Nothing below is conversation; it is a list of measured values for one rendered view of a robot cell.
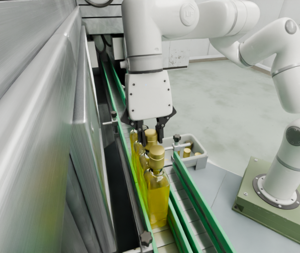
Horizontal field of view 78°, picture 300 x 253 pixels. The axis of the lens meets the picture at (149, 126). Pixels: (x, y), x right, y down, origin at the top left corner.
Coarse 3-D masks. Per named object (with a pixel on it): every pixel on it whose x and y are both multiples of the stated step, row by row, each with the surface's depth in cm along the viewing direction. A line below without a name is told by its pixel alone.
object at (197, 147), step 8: (184, 136) 97; (192, 136) 97; (160, 144) 95; (168, 144) 97; (192, 144) 97; (200, 144) 91; (168, 152) 97; (192, 152) 97; (200, 152) 91; (184, 160) 83
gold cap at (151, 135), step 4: (148, 132) 45; (152, 132) 45; (156, 132) 45; (148, 136) 44; (152, 136) 44; (156, 136) 44; (148, 140) 44; (152, 140) 44; (156, 140) 45; (148, 144) 45; (152, 144) 45; (156, 144) 46; (144, 148) 47; (148, 148) 46
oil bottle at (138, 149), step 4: (136, 140) 55; (136, 144) 53; (140, 144) 52; (136, 148) 53; (140, 148) 52; (136, 152) 52; (140, 152) 52; (136, 156) 53; (136, 160) 54; (136, 164) 55; (136, 168) 57; (136, 172) 59; (136, 176) 60
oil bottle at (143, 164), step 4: (144, 152) 50; (140, 156) 50; (144, 156) 49; (140, 160) 50; (144, 160) 48; (148, 160) 48; (140, 164) 50; (144, 164) 48; (148, 164) 47; (140, 168) 51; (144, 168) 48; (140, 172) 52; (140, 176) 54; (140, 180) 55; (140, 184) 57; (140, 188) 58
